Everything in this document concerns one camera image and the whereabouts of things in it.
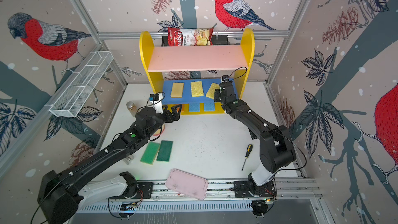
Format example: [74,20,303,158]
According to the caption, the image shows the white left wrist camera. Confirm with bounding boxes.
[147,92,165,114]

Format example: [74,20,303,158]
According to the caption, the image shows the pink plastic tray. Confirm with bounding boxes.
[165,169,208,201]

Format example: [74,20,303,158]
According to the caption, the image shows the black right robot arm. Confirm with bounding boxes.
[214,81,296,189]

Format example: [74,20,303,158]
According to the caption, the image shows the dark green scouring sponge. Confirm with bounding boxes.
[157,140,173,162]

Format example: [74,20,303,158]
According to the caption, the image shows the yellow smiley round sponge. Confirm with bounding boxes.
[153,125,165,137]

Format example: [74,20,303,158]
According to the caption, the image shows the light green sponge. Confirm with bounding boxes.
[140,142,160,165]

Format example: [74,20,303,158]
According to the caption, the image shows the black box behind shelf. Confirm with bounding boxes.
[161,35,229,47]

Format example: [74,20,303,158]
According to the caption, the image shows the black binder clip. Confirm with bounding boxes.
[249,130,257,140]

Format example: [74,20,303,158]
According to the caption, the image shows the beige orange-backed sponge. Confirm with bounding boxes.
[171,83,184,98]

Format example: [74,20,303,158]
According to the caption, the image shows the red chips bag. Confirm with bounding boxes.
[167,28,214,46]

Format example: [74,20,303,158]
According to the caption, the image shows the yellow shelf pink blue boards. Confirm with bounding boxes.
[140,29,255,115]

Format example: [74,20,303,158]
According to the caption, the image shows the blue cellulose sponge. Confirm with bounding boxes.
[189,103,201,113]
[204,102,215,112]

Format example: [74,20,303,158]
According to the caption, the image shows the black yellow screwdriver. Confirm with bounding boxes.
[241,144,253,171]

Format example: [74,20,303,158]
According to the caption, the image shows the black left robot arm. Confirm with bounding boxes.
[37,104,182,224]

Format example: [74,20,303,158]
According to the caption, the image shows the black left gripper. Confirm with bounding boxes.
[146,103,182,139]

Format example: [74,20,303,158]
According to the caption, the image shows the glass spice jar silver lid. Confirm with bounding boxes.
[126,101,137,116]

